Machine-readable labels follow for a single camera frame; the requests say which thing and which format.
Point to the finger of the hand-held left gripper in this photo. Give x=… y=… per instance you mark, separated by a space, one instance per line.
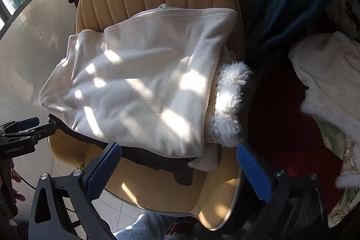
x=26 y=123
x=42 y=131

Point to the person's left hand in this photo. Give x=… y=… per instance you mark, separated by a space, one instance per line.
x=17 y=177

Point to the cream dark-patterned cloth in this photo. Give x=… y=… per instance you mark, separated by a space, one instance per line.
x=346 y=12

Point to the person's left leg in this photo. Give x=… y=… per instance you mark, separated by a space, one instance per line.
x=140 y=228

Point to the cream embossed fur-trimmed garment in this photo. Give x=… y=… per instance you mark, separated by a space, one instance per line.
x=332 y=74

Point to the black clothes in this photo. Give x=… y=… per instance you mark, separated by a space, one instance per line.
x=157 y=158

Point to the red slipper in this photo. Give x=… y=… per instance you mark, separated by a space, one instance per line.
x=180 y=230

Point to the red cloth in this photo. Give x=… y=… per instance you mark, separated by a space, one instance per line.
x=281 y=116

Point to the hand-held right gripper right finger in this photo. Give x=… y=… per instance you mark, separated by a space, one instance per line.
x=253 y=172

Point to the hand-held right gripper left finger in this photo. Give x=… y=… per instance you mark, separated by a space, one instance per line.
x=104 y=169

